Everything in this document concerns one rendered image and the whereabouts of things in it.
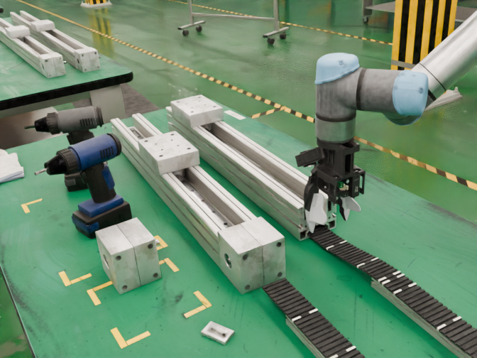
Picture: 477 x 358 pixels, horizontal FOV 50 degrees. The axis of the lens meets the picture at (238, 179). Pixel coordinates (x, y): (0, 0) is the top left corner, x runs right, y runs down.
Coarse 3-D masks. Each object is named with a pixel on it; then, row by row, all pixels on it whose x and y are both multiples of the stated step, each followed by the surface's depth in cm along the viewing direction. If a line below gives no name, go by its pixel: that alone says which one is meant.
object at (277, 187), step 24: (168, 120) 174; (192, 144) 158; (216, 144) 142; (240, 144) 144; (216, 168) 145; (240, 168) 130; (264, 168) 135; (288, 168) 125; (264, 192) 122; (288, 192) 115; (288, 216) 114
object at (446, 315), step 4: (444, 312) 85; (448, 312) 85; (436, 316) 85; (440, 316) 85; (444, 316) 85; (448, 316) 84; (452, 316) 84; (456, 316) 85; (428, 320) 84; (432, 320) 84; (436, 320) 84; (440, 320) 84; (444, 320) 84; (448, 320) 84; (432, 324) 83; (436, 324) 83; (440, 324) 83
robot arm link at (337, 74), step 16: (320, 64) 90; (336, 64) 89; (352, 64) 89; (320, 80) 91; (336, 80) 90; (352, 80) 89; (320, 96) 93; (336, 96) 91; (352, 96) 89; (320, 112) 94; (336, 112) 92; (352, 112) 93
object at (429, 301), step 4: (428, 296) 89; (432, 296) 89; (420, 300) 88; (424, 300) 88; (428, 300) 88; (432, 300) 88; (436, 300) 88; (412, 304) 87; (416, 304) 87; (420, 304) 88; (424, 304) 87; (428, 304) 87; (432, 304) 87; (412, 308) 87; (416, 308) 86; (420, 308) 86; (424, 308) 87; (416, 312) 86
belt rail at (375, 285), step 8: (376, 288) 96; (384, 288) 94; (384, 296) 95; (392, 296) 93; (400, 304) 91; (408, 312) 89; (416, 320) 88; (424, 320) 86; (424, 328) 87; (432, 328) 86; (432, 336) 85; (440, 336) 84; (448, 344) 82; (456, 352) 81; (464, 352) 80
